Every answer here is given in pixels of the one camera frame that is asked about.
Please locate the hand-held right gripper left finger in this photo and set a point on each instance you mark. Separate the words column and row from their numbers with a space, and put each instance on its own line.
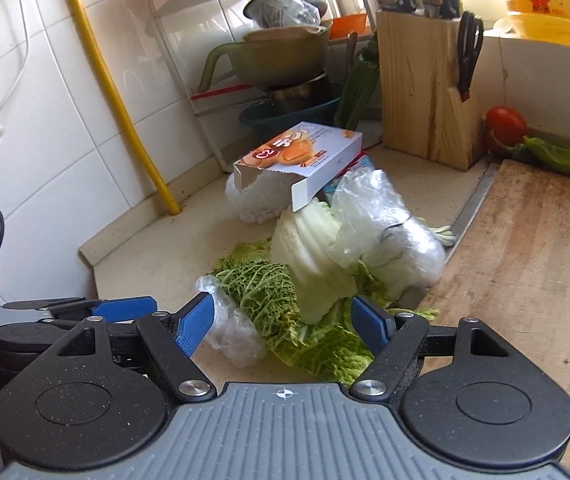
column 195, row 325

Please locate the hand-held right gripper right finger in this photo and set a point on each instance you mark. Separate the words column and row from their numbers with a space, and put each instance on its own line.
column 372, row 325

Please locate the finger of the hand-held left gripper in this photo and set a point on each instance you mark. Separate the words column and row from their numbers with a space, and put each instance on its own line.
column 30, row 304
column 130, row 306

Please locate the large clear plastic bag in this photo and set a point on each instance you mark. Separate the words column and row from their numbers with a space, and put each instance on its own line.
column 360, row 210

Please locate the green cabbage leaves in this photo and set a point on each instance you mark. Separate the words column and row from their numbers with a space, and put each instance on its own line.
column 260, row 295

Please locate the translucent plastic bag bundle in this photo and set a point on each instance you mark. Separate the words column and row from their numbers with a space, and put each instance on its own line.
column 407, row 257

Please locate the napa cabbage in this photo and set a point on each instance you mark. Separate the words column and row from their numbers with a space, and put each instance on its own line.
column 310, row 255

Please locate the white textured plastic bag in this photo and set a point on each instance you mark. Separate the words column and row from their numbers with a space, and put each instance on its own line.
column 255, row 202

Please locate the grey metal strip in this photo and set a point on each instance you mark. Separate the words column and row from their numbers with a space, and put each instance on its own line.
column 470, row 205

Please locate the wooden cutting board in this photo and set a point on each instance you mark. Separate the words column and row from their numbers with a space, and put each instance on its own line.
column 525, row 270

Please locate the yellow pipe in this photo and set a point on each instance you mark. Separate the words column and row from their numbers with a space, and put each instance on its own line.
column 130, row 125

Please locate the printed cardboard carton box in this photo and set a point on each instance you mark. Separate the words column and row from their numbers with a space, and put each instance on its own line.
column 305, row 152

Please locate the teal basin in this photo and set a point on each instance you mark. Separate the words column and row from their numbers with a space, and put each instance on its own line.
column 285, row 121

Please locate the red chopstick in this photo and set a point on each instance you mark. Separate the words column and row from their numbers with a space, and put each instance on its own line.
column 220, row 93

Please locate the wooden knife block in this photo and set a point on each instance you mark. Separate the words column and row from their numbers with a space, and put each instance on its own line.
column 425, row 95

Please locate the red tomato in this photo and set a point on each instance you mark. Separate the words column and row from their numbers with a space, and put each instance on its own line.
column 505, row 122

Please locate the steel pot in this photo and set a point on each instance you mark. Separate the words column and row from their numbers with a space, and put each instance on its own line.
column 300, row 92

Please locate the green pepper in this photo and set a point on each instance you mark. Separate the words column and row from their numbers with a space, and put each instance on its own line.
column 560, row 157

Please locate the white corner shelf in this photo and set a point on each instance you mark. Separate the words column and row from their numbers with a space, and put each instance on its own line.
column 185, row 60

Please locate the black scissors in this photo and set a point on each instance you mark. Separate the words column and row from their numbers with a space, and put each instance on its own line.
column 467, row 55

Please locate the orange bowl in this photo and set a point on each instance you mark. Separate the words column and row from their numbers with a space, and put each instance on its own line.
column 347, row 25

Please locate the yellow plastic bowl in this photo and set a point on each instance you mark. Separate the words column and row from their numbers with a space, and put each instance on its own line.
column 550, row 31

